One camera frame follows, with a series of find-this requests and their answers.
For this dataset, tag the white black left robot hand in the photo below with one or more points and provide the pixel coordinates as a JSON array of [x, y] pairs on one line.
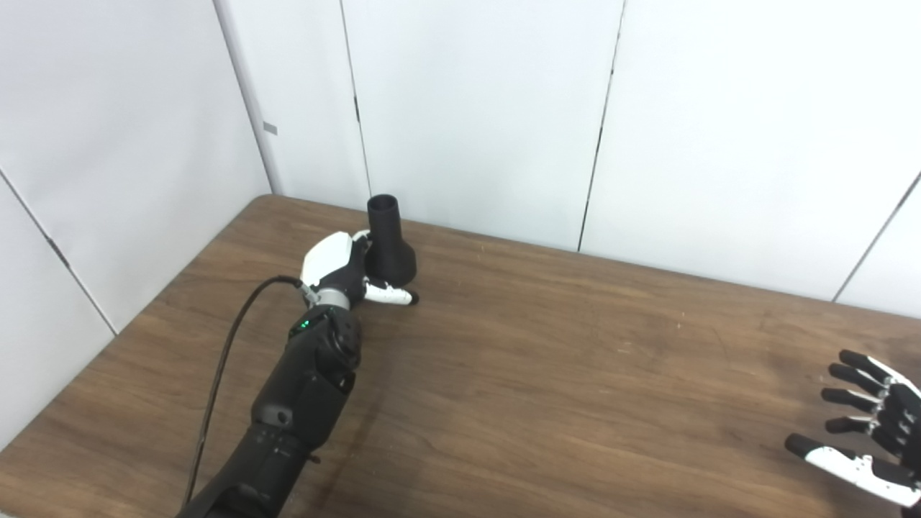
[[331, 262]]

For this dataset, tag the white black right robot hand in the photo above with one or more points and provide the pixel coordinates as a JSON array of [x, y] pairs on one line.
[[899, 424]]

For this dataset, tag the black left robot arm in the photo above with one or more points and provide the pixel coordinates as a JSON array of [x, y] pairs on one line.
[[302, 403]]

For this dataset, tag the black funnel-shaped nozzle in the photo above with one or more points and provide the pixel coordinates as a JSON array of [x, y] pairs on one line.
[[388, 252]]

